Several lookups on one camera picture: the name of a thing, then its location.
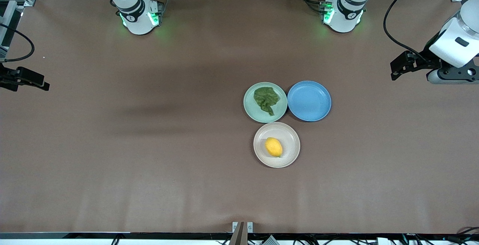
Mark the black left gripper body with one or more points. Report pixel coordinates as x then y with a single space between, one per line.
423 63

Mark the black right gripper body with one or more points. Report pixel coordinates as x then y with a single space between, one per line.
8 78

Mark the green lettuce leaf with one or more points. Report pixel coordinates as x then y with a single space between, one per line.
265 99

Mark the yellow lemon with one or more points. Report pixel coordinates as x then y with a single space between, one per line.
274 147

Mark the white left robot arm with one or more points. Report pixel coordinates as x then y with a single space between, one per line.
348 11

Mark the blue plate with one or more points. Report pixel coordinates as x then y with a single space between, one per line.
309 101

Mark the beige plate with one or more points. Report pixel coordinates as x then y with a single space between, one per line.
288 140

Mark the pale green plate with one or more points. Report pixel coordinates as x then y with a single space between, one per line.
250 103

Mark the silver metal bracket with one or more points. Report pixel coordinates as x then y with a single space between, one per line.
235 227
250 227

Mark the grey camera pole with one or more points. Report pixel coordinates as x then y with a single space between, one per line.
237 235

